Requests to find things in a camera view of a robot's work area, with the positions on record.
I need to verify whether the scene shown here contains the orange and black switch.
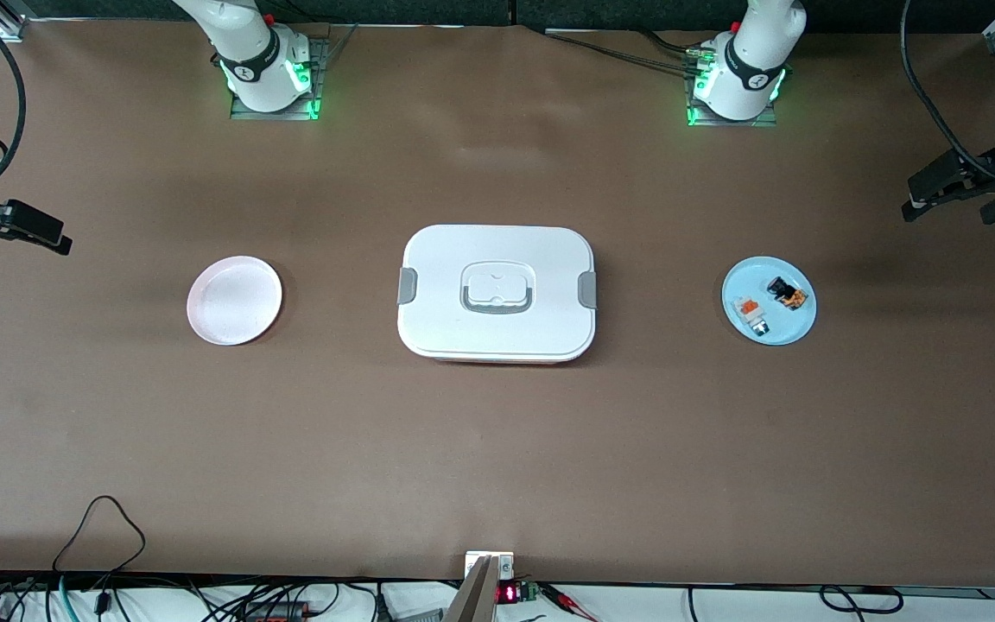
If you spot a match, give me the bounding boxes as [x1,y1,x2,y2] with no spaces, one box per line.
[765,276,809,310]

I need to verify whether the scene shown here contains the pink round plate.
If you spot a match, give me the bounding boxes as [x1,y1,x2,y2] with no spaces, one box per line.
[187,256,283,346]

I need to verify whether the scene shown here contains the light blue round plate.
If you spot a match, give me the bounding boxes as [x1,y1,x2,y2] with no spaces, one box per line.
[721,255,818,347]

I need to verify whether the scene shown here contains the orange black connector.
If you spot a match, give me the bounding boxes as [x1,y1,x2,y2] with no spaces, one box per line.
[243,601,308,622]

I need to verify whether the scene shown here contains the red clip leads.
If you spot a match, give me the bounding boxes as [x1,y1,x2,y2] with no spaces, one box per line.
[541,583,602,622]

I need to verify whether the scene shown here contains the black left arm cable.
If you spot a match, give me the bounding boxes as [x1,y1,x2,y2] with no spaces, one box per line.
[899,0,995,187]

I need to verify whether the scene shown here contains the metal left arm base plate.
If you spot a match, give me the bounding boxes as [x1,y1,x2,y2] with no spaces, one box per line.
[686,78,779,129]

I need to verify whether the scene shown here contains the white and orange switch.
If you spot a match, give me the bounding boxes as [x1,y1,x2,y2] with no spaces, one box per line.
[733,296,771,336]

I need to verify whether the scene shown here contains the black looped cable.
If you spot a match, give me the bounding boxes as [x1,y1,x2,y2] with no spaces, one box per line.
[53,495,146,575]

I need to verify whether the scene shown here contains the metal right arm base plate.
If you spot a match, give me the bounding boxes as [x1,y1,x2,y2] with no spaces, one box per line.
[230,35,327,122]

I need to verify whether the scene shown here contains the black base cable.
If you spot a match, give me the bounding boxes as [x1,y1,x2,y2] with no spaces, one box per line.
[523,24,719,79]

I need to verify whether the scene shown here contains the black coiled cable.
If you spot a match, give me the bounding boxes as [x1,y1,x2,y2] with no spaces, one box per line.
[819,585,904,615]

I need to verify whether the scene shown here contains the white lunch box grey handle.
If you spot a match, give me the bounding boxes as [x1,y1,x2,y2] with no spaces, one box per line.
[396,225,597,364]

